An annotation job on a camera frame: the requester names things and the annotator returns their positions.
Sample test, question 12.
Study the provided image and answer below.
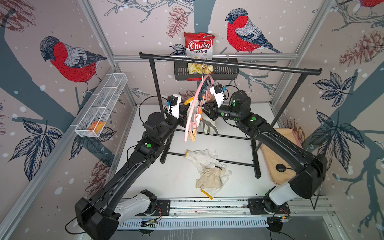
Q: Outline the orange clothespin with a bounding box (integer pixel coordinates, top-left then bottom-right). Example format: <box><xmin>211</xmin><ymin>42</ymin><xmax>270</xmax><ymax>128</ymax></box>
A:
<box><xmin>198</xmin><ymin>107</ymin><xmax>203</xmax><ymax>120</ymax></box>

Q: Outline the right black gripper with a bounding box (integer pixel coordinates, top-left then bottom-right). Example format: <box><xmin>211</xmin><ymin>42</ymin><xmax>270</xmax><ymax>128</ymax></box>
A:
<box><xmin>197</xmin><ymin>100</ymin><xmax>242</xmax><ymax>124</ymax></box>

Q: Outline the tan pink-edged placemat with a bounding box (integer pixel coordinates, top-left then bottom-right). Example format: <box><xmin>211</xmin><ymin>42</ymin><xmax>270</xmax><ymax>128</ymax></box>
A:
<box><xmin>261</xmin><ymin>129</ymin><xmax>302</xmax><ymax>185</ymax></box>

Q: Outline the white yellow-trim work glove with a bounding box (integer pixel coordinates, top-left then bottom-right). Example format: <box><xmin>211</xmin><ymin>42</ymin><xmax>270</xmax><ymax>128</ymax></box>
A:
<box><xmin>184</xmin><ymin>97</ymin><xmax>199</xmax><ymax>121</ymax></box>

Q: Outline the pink clip hanger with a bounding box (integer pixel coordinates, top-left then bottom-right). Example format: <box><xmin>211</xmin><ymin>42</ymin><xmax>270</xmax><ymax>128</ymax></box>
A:
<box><xmin>184</xmin><ymin>62</ymin><xmax>214</xmax><ymax>142</ymax></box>

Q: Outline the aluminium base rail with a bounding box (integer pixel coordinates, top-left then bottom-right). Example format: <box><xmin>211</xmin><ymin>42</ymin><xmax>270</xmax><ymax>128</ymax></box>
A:
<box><xmin>116</xmin><ymin>197</ymin><xmax>336</xmax><ymax>232</ymax></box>

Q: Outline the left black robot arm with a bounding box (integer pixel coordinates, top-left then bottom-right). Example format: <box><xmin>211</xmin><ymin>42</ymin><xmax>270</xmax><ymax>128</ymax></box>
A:
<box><xmin>75</xmin><ymin>105</ymin><xmax>189</xmax><ymax>240</ymax></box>

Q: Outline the black ladle spoon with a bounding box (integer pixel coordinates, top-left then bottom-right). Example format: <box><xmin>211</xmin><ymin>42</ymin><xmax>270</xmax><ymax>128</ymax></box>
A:
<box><xmin>276</xmin><ymin>164</ymin><xmax>292</xmax><ymax>173</ymax></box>

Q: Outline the black clothes rack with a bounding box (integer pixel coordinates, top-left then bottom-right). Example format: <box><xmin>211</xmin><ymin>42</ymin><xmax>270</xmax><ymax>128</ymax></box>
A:
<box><xmin>140</xmin><ymin>53</ymin><xmax>327</xmax><ymax>179</ymax></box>

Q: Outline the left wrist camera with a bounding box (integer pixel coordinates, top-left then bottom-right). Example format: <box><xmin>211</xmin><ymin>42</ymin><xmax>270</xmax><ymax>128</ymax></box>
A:
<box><xmin>167</xmin><ymin>94</ymin><xmax>182</xmax><ymax>119</ymax></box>

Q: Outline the orange snack packet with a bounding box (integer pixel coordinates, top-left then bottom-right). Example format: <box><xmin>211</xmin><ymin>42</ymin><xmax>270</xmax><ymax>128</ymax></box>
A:
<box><xmin>87</xmin><ymin>121</ymin><xmax>106</xmax><ymax>134</ymax></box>

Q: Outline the white clothespin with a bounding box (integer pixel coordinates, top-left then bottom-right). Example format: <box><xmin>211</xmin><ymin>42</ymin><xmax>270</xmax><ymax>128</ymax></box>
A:
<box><xmin>195</xmin><ymin>114</ymin><xmax>202</xmax><ymax>127</ymax></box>

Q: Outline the dark wall basket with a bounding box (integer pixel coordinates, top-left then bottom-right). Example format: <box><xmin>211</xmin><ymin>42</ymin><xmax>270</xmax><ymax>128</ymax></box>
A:
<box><xmin>174</xmin><ymin>58</ymin><xmax>239</xmax><ymax>81</ymax></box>

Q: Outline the green-striped leather glove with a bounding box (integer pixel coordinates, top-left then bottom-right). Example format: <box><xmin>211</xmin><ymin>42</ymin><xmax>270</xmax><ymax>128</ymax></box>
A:
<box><xmin>201</xmin><ymin>115</ymin><xmax>219</xmax><ymax>136</ymax></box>

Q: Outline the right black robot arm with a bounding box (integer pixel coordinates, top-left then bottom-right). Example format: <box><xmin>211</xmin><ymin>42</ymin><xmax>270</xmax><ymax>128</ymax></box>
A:
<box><xmin>203</xmin><ymin>90</ymin><xmax>327</xmax><ymax>213</ymax></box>

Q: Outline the red cassava chips bag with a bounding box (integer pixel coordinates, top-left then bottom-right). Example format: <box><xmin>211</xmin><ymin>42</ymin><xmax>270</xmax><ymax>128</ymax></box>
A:
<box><xmin>184</xmin><ymin>33</ymin><xmax>215</xmax><ymax>75</ymax></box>

